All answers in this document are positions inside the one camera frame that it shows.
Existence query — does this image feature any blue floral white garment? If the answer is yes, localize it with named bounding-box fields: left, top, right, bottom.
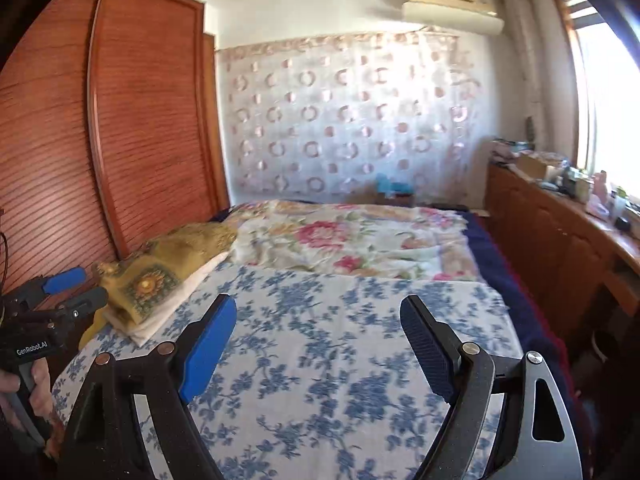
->
left=50, top=262, right=523, bottom=480

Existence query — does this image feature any pink bottle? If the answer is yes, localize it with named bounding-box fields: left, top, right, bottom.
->
left=590, top=170, right=610, bottom=211

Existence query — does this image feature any wall air conditioner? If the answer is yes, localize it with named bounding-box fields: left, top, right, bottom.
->
left=402, top=0, right=505, bottom=36

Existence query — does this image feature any pile of papers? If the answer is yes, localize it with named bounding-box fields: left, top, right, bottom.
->
left=490, top=137, right=531, bottom=163

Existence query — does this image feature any wooden sideboard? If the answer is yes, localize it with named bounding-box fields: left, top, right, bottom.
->
left=485, top=160, right=640, bottom=346

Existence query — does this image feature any person's left hand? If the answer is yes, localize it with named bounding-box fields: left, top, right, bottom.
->
left=0, top=357, right=56, bottom=421

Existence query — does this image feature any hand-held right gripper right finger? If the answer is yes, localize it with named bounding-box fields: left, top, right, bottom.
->
left=400, top=295, right=583, bottom=480

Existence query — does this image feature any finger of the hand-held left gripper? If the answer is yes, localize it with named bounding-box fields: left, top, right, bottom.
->
left=5, top=266, right=87, bottom=311
left=20, top=286, right=109, bottom=333

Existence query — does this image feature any wooden framed window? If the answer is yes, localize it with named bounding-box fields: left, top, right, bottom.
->
left=547, top=0, right=640, bottom=181

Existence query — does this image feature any open cardboard box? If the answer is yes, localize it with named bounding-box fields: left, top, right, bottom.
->
left=515, top=152, right=556, bottom=181

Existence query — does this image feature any pink floral bed sheet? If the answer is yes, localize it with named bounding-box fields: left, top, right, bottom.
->
left=222, top=200, right=483, bottom=283

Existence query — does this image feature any mustard patterned garment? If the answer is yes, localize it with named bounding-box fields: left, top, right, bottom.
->
left=95, top=222, right=238, bottom=321

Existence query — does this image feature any circle patterned sheer curtain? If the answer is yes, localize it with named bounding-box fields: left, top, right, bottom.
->
left=215, top=30, right=483, bottom=206

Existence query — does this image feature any blue plastic object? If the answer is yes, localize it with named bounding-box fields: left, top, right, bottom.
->
left=375, top=174, right=416, bottom=196

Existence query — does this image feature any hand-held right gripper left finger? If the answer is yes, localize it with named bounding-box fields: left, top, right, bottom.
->
left=57, top=294, right=238, bottom=480

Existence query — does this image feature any white window curtain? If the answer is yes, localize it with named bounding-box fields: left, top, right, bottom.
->
left=502, top=0, right=543, bottom=141

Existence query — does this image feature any small brown box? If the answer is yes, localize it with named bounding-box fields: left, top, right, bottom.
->
left=372, top=191, right=416, bottom=207

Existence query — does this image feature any yellow cloth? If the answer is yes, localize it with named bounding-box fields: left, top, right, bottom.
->
left=79, top=310, right=113, bottom=351

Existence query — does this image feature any wooden slatted wardrobe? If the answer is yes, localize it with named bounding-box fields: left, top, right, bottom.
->
left=0, top=0, right=232, bottom=311

